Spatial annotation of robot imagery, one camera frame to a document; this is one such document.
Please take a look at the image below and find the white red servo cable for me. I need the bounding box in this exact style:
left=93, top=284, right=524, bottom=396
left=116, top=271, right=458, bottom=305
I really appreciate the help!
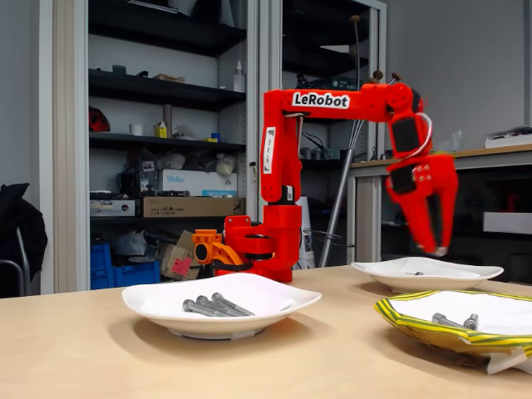
left=398, top=111, right=434, bottom=161

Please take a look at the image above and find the translucent plastic bag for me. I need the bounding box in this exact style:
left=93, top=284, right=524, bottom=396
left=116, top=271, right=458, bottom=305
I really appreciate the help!
left=112, top=229, right=147, bottom=258

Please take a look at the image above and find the yellow black striped paper dish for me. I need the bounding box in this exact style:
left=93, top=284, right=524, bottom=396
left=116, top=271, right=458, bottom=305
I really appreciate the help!
left=373, top=289, right=532, bottom=376

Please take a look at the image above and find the black electronic equipment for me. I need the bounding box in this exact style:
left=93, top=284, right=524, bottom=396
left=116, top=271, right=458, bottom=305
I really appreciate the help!
left=117, top=160, right=164, bottom=197

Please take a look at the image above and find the small blue plastic crate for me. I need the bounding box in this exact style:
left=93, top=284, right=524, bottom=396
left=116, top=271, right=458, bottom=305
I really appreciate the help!
left=90, top=268, right=116, bottom=291
left=90, top=243, right=113, bottom=271

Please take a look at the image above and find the flat white printed box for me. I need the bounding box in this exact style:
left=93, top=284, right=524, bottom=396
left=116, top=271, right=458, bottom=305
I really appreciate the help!
left=89, top=199, right=136, bottom=218

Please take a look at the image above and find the orange printed plastic part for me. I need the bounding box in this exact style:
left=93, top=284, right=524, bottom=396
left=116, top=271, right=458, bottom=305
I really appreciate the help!
left=191, top=229, right=245, bottom=268

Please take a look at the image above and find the coat stand with wooden knobs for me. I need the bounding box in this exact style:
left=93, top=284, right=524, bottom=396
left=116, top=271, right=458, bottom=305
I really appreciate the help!
left=318, top=15, right=403, bottom=269

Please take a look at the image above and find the grey metal chair frame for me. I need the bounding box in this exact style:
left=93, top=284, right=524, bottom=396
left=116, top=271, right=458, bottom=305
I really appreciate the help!
left=0, top=226, right=32, bottom=297

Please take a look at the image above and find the low cabinet with wooden top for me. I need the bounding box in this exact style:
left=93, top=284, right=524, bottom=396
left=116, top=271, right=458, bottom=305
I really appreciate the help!
left=347, top=143, right=532, bottom=288

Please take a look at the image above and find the cardboard box with pink label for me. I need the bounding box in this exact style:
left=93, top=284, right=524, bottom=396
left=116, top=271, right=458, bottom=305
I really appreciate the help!
left=159, top=229, right=204, bottom=281

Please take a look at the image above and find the red black helmet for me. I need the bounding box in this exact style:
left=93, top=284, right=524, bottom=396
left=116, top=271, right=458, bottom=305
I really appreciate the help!
left=88, top=106, right=111, bottom=133

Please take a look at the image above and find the white tray with parts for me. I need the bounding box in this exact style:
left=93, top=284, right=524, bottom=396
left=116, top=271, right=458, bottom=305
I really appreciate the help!
left=484, top=126, right=532, bottom=150

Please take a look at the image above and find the grey metal shelf cabinet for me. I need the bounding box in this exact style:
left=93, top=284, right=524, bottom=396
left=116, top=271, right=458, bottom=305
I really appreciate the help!
left=258, top=0, right=388, bottom=269
left=39, top=0, right=261, bottom=294

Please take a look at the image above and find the crumpled white plastic bag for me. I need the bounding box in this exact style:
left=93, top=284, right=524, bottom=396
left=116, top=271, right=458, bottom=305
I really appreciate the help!
left=160, top=152, right=187, bottom=171

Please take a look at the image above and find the long brown cardboard box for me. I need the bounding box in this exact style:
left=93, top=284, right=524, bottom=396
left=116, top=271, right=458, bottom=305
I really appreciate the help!
left=142, top=196, right=246, bottom=219

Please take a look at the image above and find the white plastic bottle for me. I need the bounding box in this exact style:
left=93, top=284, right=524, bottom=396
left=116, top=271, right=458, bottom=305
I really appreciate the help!
left=233, top=60, right=247, bottom=93

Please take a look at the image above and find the black jacket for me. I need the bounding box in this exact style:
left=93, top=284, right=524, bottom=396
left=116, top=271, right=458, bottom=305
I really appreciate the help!
left=0, top=182, right=49, bottom=298

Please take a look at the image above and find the wide blue plastic crate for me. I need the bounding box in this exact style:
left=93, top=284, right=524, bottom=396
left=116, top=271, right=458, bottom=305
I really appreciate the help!
left=112, top=260, right=162, bottom=288

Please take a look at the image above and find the brown cardboard tube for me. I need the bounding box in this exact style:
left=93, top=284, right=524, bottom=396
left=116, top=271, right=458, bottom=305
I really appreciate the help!
left=162, top=103, right=174, bottom=139

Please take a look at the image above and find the white square ceramic plate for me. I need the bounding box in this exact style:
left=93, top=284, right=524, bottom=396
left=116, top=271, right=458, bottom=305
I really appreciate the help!
left=351, top=256, right=505, bottom=294
left=121, top=273, right=323, bottom=341

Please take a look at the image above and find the white Weller box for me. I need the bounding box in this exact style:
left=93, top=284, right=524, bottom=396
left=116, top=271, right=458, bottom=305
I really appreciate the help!
left=161, top=169, right=239, bottom=198

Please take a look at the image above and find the crumpled clear packaging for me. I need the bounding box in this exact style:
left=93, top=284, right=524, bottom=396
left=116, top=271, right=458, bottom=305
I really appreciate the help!
left=171, top=123, right=197, bottom=141

